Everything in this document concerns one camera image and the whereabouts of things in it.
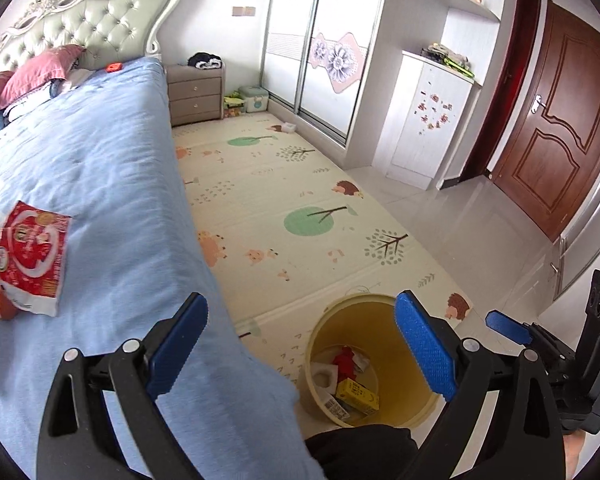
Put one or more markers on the black white clothes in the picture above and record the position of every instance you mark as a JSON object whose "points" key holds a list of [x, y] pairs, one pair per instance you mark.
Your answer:
{"points": [[205, 61]]}

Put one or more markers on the green white storage box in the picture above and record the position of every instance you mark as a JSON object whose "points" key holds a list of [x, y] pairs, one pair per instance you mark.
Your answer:
{"points": [[255, 98]]}

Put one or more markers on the small orange object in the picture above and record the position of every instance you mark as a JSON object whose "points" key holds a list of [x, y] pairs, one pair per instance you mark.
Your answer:
{"points": [[113, 67]]}

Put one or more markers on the yellow trash bin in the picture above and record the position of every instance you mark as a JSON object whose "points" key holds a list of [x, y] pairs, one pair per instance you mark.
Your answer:
{"points": [[383, 364]]}

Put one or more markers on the person's right hand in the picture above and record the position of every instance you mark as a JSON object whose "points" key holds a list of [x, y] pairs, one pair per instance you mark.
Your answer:
{"points": [[573, 444]]}

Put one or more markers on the colourful toys by box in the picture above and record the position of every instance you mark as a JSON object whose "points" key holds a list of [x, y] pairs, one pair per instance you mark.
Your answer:
{"points": [[233, 104]]}

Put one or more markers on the wall switch plate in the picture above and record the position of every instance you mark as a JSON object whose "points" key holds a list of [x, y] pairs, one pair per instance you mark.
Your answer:
{"points": [[244, 11]]}

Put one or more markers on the clutter on cabinet top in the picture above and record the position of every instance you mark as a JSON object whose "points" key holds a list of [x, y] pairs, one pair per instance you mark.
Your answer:
{"points": [[446, 57]]}

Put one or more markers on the brown wooden door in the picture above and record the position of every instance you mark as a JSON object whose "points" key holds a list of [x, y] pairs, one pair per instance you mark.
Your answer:
{"points": [[551, 159]]}

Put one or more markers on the red cloth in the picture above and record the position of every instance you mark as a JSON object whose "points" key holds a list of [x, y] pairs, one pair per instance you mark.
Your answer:
{"points": [[345, 364]]}

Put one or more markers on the white foam block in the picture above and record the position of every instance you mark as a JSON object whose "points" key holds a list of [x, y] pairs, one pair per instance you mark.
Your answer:
{"points": [[325, 377]]}

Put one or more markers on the white corner cabinet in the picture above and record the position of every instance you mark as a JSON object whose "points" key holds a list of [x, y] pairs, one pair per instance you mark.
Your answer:
{"points": [[422, 121]]}

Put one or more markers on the tufted green headboard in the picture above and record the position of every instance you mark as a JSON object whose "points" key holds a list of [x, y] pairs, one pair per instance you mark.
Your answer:
{"points": [[108, 30]]}

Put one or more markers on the folded striped blanket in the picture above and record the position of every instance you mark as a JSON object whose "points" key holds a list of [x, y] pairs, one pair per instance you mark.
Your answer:
{"points": [[49, 91]]}

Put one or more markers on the sliding door wardrobe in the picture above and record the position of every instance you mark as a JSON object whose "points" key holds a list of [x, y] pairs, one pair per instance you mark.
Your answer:
{"points": [[314, 58]]}

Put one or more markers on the right pink pillow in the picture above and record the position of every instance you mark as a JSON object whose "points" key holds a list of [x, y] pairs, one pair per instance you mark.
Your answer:
{"points": [[51, 64]]}

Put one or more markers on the red snack wrapper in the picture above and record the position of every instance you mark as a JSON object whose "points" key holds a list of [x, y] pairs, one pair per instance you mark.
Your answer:
{"points": [[33, 246]]}

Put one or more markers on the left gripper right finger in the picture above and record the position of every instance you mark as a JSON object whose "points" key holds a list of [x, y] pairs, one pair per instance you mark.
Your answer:
{"points": [[524, 439]]}

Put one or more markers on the orange sock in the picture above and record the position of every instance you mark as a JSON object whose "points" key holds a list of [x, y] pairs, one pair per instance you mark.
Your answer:
{"points": [[7, 308]]}

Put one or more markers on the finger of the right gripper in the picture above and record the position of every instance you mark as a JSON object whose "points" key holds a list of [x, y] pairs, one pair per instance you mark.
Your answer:
{"points": [[531, 336]]}

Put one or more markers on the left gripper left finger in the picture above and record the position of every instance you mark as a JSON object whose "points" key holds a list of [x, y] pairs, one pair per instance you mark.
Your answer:
{"points": [[77, 439]]}

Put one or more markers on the small white floor box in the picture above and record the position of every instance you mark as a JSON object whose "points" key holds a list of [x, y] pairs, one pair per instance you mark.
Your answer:
{"points": [[289, 127]]}

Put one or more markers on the grey nightstand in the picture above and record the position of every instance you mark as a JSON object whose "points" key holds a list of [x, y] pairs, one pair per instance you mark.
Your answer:
{"points": [[194, 95]]}

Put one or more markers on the yellow carton box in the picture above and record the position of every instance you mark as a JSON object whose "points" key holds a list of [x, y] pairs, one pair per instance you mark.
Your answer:
{"points": [[358, 397]]}

